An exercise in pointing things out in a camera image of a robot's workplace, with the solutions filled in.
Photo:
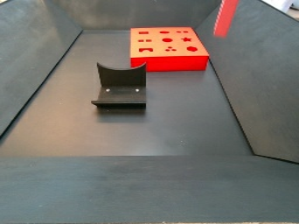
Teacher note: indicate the red double-square peg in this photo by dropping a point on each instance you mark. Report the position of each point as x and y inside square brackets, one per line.
[224, 17]

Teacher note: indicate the red shape-sorter board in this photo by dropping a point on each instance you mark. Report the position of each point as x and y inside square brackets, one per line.
[167, 49]

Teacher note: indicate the black curved holder stand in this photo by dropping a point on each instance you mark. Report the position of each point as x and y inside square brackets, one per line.
[121, 86]

